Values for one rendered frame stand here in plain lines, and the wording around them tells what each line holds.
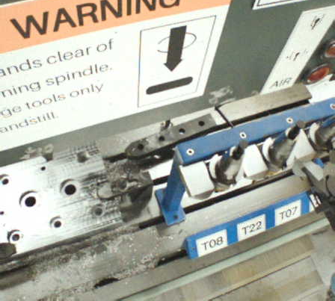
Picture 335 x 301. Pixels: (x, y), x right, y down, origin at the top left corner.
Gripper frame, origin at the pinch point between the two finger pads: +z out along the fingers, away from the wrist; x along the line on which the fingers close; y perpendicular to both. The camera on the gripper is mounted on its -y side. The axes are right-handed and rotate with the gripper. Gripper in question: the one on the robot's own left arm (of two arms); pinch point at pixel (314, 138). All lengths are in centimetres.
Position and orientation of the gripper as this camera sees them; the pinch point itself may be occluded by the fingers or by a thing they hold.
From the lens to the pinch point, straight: 78.5
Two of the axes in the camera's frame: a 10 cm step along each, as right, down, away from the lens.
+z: -3.4, -8.5, 3.9
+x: 9.3, -2.7, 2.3
